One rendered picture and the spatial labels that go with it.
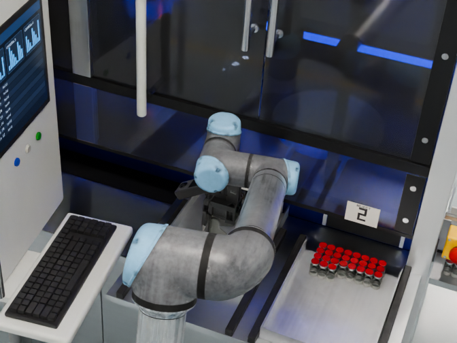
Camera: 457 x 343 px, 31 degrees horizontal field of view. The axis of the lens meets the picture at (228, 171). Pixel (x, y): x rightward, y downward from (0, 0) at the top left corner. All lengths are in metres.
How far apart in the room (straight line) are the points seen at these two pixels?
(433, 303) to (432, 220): 1.36
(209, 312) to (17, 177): 0.59
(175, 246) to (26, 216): 0.89
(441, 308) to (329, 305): 1.39
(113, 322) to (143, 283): 1.37
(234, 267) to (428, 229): 0.82
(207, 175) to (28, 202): 0.65
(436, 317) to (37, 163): 1.79
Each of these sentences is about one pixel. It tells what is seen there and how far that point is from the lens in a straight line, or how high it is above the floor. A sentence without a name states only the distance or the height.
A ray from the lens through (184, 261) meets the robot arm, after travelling 1.41.
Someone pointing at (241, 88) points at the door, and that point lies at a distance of 2.07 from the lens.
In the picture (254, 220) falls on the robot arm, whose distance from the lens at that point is 1.54.
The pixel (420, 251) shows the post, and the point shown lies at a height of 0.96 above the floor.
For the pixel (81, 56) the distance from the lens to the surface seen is 2.23.
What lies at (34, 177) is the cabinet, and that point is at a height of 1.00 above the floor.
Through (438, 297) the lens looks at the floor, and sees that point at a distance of 3.48.
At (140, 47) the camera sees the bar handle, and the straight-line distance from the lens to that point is 2.03.
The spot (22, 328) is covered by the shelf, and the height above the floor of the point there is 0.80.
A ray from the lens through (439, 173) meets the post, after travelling 2.03.
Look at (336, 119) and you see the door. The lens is 2.02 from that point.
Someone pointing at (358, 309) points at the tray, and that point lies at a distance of 2.09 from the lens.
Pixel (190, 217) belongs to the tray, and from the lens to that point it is 2.29.
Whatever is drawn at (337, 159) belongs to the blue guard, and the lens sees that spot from 2.07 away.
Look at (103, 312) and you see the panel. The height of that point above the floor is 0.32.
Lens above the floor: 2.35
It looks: 37 degrees down
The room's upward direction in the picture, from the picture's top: 4 degrees clockwise
